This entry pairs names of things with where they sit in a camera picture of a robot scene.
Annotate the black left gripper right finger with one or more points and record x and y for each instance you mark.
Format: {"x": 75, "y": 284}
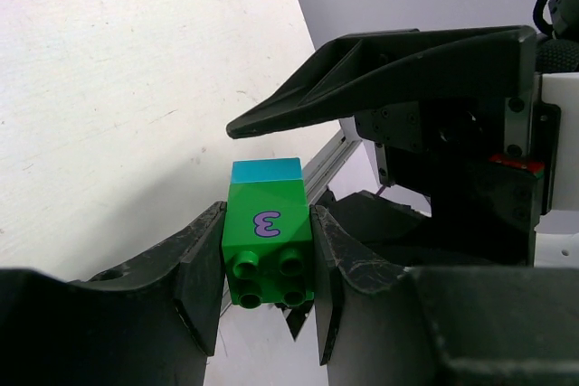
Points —
{"x": 381, "y": 324}

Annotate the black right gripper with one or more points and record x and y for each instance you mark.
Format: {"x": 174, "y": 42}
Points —
{"x": 486, "y": 198}

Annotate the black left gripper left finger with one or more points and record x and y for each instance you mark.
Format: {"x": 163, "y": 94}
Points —
{"x": 151, "y": 320}

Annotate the green lego piece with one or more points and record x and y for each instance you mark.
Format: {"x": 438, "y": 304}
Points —
{"x": 267, "y": 244}

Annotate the teal small lego cube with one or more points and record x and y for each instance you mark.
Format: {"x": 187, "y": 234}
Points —
{"x": 266, "y": 170}

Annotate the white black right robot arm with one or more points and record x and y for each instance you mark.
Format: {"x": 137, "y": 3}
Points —
{"x": 556, "y": 178}

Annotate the aluminium table edge rail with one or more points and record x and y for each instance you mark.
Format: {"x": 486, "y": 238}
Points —
{"x": 324, "y": 166}

